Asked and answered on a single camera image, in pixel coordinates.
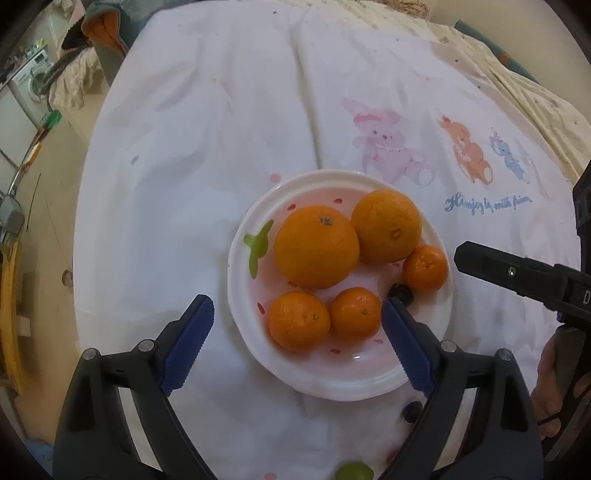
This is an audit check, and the person's right hand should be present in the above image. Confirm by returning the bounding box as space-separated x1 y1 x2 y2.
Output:
530 332 562 440

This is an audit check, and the white washing machine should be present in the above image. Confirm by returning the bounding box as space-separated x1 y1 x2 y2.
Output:
11 46 61 112

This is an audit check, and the medium orange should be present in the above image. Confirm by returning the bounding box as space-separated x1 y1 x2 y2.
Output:
351 189 423 265

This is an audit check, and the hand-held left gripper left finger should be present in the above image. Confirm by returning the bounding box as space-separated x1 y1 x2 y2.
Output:
54 294 218 480

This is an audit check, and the white cartoon-print bed sheet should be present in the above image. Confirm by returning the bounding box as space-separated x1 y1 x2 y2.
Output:
74 0 583 480

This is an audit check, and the floral beige cloth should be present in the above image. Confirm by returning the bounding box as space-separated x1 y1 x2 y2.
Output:
48 46 105 109

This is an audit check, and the small mandarin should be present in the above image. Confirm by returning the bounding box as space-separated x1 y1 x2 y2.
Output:
268 291 331 353
403 244 450 294
329 287 383 340

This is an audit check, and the white strawberry-pattern plate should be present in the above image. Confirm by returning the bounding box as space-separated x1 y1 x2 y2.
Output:
227 169 455 401

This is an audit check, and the brown floral pillow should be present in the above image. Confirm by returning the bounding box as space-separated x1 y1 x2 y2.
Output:
383 0 432 17

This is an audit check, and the green cherry tomato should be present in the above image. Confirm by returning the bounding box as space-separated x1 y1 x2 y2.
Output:
335 462 375 480

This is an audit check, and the pile of dark clothes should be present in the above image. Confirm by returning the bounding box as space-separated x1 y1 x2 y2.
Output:
61 25 93 51

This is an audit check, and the large orange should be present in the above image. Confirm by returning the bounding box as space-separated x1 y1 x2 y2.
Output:
274 206 361 291

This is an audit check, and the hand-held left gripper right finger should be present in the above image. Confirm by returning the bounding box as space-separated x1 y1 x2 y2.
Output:
376 298 543 480

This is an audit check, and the yellow wooden rack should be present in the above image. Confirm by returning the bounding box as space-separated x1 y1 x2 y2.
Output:
0 240 24 398

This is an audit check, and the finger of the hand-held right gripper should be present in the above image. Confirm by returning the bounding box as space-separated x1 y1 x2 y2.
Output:
454 241 567 311

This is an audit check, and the grey and orange cushion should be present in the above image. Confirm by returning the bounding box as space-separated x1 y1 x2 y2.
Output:
82 0 153 58

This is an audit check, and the teal pillow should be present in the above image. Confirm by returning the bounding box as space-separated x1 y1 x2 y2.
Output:
455 19 539 84

